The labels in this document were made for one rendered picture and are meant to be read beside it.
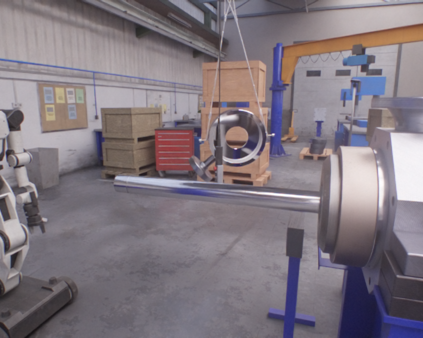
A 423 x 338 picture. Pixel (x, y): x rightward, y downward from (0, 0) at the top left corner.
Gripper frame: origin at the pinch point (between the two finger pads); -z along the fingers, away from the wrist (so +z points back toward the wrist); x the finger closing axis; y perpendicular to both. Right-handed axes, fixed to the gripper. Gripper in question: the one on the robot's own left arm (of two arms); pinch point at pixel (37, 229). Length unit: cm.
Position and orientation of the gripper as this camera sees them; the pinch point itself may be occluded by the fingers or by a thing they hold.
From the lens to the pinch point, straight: 236.3
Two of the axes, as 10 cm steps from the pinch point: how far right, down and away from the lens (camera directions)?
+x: 9.3, -1.3, -3.4
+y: 3.1, -2.0, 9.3
